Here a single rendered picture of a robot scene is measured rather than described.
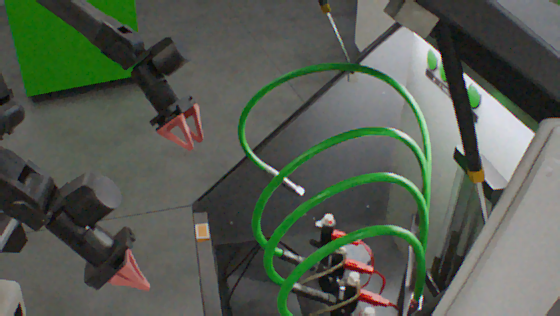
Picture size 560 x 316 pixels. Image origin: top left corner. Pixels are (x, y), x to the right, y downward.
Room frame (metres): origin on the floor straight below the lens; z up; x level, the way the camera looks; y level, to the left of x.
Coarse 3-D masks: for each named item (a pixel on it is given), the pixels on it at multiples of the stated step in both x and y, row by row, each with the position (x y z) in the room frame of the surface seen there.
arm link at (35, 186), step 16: (0, 160) 0.56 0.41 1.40; (16, 160) 0.58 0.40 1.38; (0, 176) 0.54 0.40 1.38; (16, 176) 0.56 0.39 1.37; (32, 176) 0.58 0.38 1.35; (48, 176) 0.60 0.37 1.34; (0, 192) 0.54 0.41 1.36; (16, 192) 0.54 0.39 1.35; (32, 192) 0.55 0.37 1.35; (48, 192) 0.58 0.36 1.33; (0, 208) 0.54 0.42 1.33
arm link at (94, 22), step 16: (48, 0) 0.98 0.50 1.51; (64, 0) 0.98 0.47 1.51; (80, 0) 1.00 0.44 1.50; (64, 16) 0.98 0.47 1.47; (80, 16) 0.97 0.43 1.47; (96, 16) 0.98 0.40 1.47; (80, 32) 0.97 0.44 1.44; (96, 32) 0.96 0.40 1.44; (112, 32) 0.96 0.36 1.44; (128, 32) 1.00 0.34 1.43; (144, 48) 1.01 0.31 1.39
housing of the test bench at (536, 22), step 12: (504, 0) 1.11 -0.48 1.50; (516, 0) 1.12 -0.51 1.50; (528, 0) 1.13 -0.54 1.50; (540, 0) 1.14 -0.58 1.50; (516, 12) 1.02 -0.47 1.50; (528, 12) 1.03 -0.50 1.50; (540, 12) 1.04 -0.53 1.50; (552, 12) 1.04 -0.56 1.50; (528, 24) 0.94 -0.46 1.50; (540, 24) 0.95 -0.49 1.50; (552, 24) 0.95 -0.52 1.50; (540, 36) 0.87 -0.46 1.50; (552, 36) 0.87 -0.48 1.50
